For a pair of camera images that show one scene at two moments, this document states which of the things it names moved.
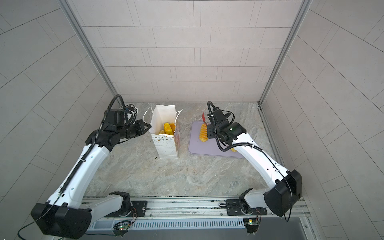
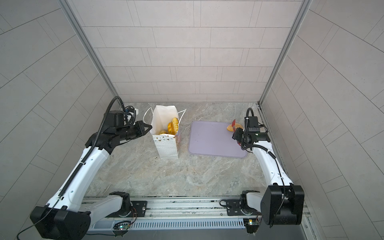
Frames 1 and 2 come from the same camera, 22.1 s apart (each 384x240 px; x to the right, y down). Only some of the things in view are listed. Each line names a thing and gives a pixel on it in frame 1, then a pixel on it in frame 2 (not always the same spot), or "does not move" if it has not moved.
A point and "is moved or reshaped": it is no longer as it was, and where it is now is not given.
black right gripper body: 213,132 to 240,135
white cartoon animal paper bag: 167,146 does not move
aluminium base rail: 205,213 does not move
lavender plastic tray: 210,147 does not move
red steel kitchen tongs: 204,118 is moved or reshaped
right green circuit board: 252,224 does not move
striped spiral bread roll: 203,136 to 173,126
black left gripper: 141,130 does not move
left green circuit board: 124,225 does not move
